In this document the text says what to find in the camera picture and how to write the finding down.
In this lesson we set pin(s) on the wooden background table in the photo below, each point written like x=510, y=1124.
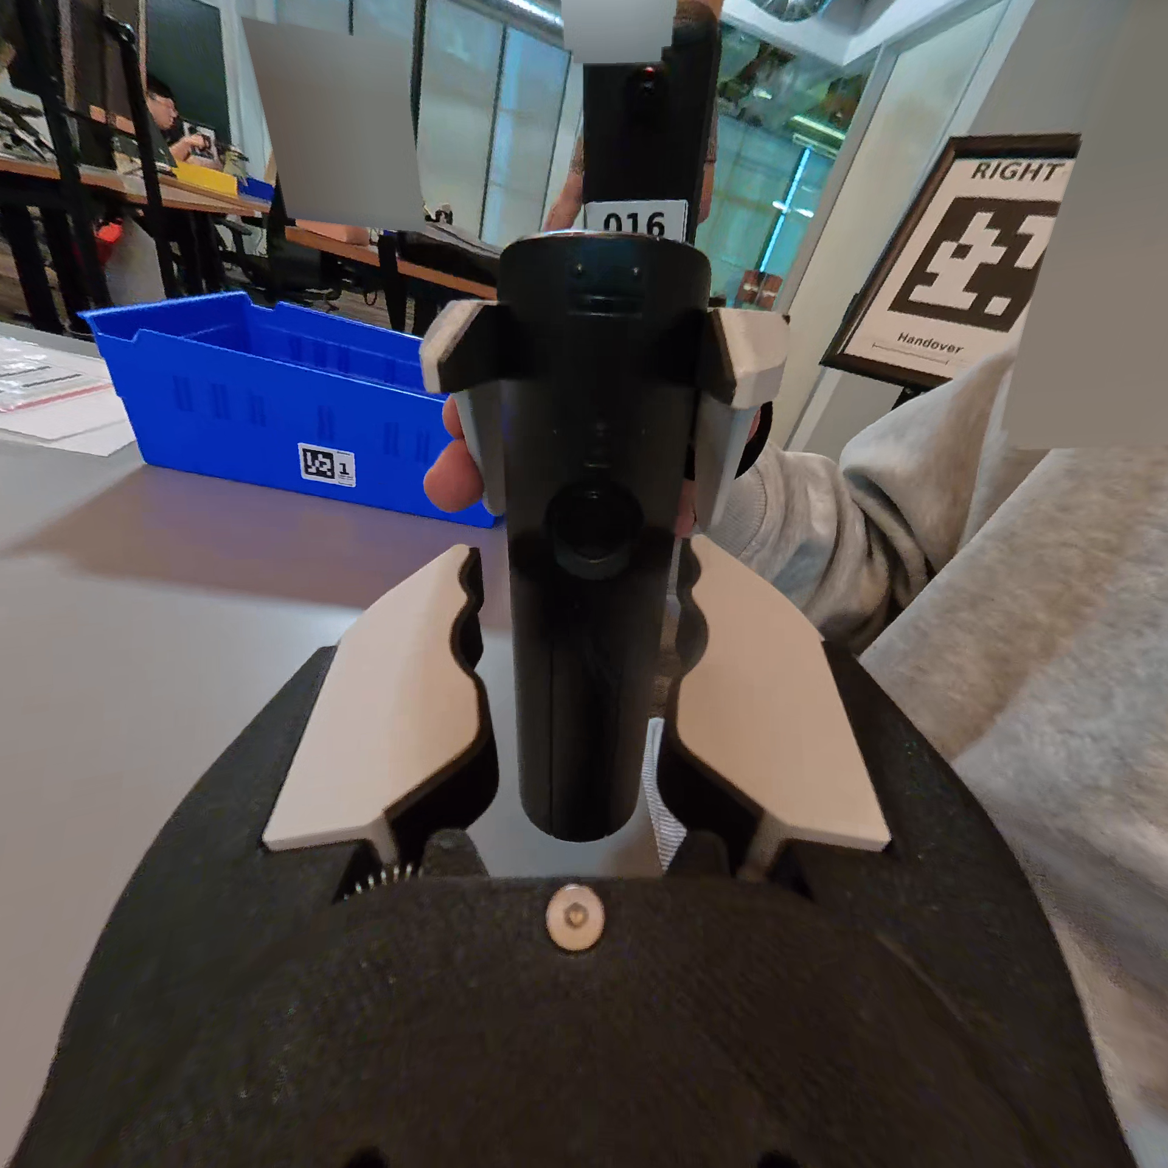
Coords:
x=438, y=275

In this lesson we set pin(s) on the blue plastic bin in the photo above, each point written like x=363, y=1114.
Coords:
x=228, y=403

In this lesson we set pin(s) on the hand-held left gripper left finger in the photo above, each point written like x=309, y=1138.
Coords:
x=375, y=719

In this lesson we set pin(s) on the grey desk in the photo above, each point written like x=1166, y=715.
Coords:
x=184, y=592

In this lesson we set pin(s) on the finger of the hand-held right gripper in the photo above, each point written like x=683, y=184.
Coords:
x=481, y=440
x=730, y=445

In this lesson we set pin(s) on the framed marker sign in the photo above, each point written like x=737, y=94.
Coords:
x=969, y=275

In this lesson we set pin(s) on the black cylindrical handheld device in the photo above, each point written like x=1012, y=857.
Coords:
x=594, y=684

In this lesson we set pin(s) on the person's grey hoodie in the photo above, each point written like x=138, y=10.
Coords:
x=1078, y=730

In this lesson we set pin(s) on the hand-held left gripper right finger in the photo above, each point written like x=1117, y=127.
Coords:
x=774, y=719

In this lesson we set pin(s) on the striped white garment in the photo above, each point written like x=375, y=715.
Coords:
x=662, y=803

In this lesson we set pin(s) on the person's right forearm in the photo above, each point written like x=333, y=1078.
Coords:
x=848, y=513

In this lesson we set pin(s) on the yellow plastic bin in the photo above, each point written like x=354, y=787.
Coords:
x=204, y=176

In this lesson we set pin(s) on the paper sheet in sleeve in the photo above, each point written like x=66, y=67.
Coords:
x=55, y=403

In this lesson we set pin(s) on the person's right hand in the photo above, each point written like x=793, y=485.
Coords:
x=449, y=477

